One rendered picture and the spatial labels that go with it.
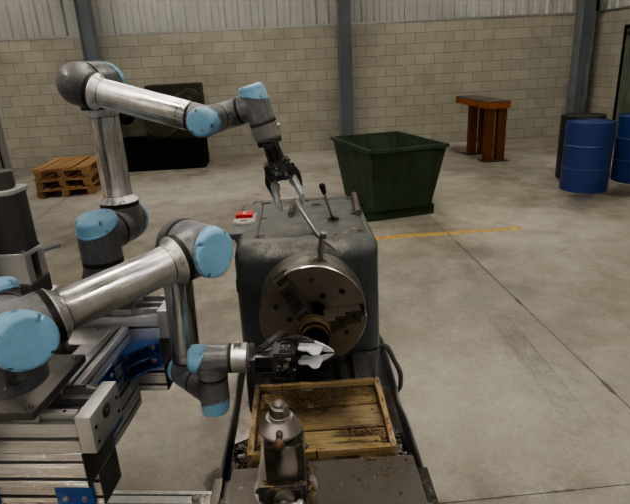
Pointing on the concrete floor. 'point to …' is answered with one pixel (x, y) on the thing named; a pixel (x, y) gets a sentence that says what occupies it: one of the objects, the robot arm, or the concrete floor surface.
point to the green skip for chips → (390, 172)
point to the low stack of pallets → (67, 176)
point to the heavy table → (486, 126)
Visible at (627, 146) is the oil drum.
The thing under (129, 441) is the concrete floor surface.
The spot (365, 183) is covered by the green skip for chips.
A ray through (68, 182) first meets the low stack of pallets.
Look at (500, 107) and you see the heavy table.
